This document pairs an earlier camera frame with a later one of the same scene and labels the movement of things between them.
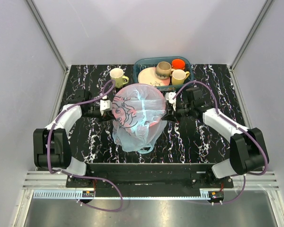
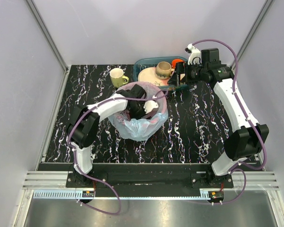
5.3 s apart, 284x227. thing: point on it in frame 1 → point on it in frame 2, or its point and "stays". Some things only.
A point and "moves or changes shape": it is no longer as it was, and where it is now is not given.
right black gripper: [170, 116] → [181, 68]
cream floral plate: [147, 75] stays
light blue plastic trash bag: [138, 110] moves or changes shape
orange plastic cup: [178, 64] stays
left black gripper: [107, 116] → [141, 104]
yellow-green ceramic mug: [116, 74] stays
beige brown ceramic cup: [163, 70] stays
